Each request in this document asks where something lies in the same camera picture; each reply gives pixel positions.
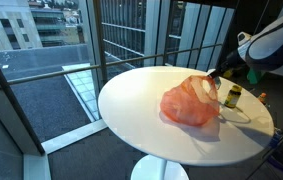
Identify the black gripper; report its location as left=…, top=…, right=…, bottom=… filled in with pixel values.
left=208, top=49, right=249, bottom=81

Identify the orange plastic carrier bag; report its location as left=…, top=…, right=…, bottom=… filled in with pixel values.
left=159, top=74, right=221, bottom=128

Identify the yellow pill bottle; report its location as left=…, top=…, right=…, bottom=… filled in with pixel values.
left=223, top=84, right=243, bottom=109

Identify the small orange bottle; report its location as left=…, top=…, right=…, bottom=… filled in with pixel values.
left=257, top=92, right=268, bottom=106

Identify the black tripod stand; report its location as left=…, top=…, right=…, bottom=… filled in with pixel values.
left=245, top=131, right=283, bottom=180

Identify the grey window column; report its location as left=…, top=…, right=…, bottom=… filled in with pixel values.
left=86, top=0, right=109, bottom=86

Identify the grey metal handrail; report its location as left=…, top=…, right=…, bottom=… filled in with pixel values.
left=6, top=42, right=224, bottom=86

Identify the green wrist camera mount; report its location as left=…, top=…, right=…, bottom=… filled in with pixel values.
left=246, top=67, right=265, bottom=85

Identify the white table pedestal base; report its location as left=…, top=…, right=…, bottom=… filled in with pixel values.
left=129, top=154, right=190, bottom=180

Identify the dark slanted window frame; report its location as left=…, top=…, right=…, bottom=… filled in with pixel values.
left=0, top=33, right=46, bottom=156

